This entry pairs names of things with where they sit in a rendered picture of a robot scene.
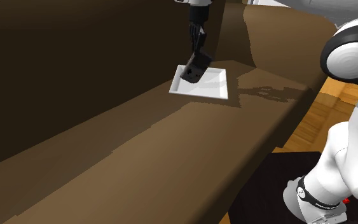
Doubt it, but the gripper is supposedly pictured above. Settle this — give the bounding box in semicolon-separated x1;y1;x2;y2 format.
188;4;210;57

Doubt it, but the black handheld game console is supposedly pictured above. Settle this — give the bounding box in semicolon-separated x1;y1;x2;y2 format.
179;50;213;84

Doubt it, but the white square plate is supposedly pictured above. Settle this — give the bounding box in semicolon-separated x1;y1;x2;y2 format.
169;64;230;101

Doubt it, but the brown sofa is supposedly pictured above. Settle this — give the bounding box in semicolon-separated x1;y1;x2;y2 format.
0;0;338;224

